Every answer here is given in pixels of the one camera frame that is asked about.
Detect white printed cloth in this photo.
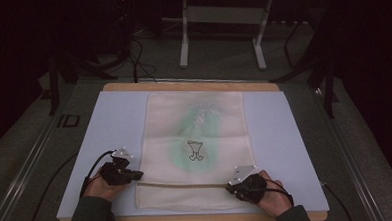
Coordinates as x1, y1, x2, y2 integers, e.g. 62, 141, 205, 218
130, 88, 260, 215

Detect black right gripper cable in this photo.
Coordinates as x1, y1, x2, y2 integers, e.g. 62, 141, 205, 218
253, 175, 354, 221

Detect person's right hand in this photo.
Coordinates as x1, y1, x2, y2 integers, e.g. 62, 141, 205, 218
256, 168, 295, 220

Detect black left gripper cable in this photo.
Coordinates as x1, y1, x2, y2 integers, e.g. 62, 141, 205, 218
21, 149, 121, 221

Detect black metal stand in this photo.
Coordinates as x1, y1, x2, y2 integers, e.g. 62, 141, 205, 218
269, 15, 341, 122
44, 47, 133, 117

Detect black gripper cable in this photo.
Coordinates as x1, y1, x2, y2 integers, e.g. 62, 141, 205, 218
21, 149, 121, 221
253, 175, 354, 221

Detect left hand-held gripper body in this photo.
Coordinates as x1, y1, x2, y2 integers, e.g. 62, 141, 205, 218
98, 146, 145, 188

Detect person's left hand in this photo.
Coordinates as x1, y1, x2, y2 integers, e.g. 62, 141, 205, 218
82, 173, 129, 204

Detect white metal stand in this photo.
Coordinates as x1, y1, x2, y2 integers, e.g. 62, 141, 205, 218
160, 0, 278, 76

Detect black floor cable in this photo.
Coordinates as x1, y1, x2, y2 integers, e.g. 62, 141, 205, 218
127, 35, 159, 85

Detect aluminium floor rail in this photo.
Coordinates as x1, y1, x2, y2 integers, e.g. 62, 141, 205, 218
311, 83, 388, 221
0, 83, 85, 221

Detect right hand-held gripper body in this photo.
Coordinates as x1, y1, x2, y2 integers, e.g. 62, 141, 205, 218
224, 163, 270, 205

